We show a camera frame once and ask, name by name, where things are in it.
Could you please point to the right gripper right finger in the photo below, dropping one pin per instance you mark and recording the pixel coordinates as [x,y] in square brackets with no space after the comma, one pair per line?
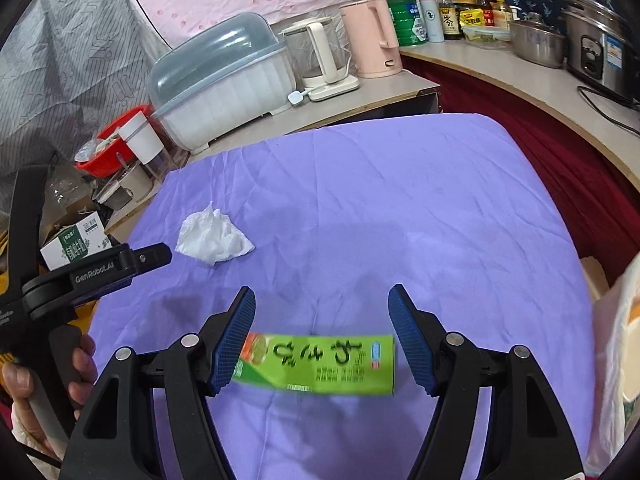
[528,435]

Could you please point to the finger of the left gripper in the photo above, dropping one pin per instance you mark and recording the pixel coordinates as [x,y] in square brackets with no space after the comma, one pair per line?
[144,260]

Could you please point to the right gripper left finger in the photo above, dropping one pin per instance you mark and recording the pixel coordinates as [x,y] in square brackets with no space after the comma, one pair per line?
[116,435]

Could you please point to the white tissue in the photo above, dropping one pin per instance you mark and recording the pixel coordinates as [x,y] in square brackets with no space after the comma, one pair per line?
[211,237]

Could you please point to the green wasabi box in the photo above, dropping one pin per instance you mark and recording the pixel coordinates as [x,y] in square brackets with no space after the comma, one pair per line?
[333,365]

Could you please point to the white trash bag bin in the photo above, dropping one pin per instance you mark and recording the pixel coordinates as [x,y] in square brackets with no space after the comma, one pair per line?
[616,353]

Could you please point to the person's left hand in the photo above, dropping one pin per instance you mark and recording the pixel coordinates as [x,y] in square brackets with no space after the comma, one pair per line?
[21,385]

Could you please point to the white green cardboard box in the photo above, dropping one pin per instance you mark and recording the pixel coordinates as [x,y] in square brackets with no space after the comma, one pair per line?
[82,239]

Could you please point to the red plastic basin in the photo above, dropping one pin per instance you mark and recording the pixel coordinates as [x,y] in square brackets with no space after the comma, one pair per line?
[107,162]

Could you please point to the white plastic cup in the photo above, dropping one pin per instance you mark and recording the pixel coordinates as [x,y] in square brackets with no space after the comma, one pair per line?
[141,138]

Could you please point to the purple tablecloth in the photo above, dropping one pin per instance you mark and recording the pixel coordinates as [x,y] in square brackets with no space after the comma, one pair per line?
[446,205]

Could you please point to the dish box with grey lid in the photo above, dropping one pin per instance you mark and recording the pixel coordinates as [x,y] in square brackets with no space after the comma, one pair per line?
[222,78]

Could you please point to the red curtain under counter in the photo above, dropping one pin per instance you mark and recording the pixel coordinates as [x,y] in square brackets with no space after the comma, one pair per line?
[598,204]

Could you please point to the white glass electric kettle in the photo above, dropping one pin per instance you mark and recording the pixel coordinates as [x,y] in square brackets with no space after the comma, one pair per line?
[320,62]

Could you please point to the pink electric kettle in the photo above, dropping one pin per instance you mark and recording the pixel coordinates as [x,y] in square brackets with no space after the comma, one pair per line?
[372,38]

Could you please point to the green tin can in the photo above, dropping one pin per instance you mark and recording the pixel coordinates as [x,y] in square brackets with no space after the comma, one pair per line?
[408,22]

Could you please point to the white thermos bottle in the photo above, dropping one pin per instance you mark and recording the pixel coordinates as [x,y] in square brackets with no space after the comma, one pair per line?
[432,21]

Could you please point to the steel rice cooker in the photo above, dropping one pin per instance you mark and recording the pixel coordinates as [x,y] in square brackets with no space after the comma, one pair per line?
[600,49]

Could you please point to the small steel pot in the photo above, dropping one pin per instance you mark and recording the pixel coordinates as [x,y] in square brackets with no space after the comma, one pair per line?
[536,42]

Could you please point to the dark soy sauce bottle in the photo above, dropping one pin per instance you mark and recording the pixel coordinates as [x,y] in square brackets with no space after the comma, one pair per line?
[450,20]

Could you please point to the yellow seasoning packet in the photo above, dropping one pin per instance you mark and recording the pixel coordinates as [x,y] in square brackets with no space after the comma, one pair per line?
[472,17]

